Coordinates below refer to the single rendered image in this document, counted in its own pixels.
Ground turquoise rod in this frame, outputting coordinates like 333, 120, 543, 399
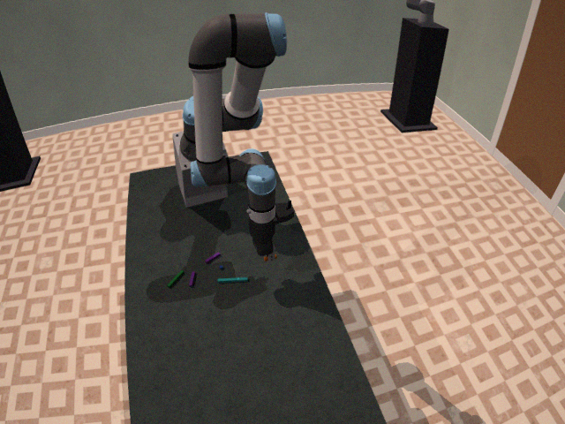
218, 277, 248, 283

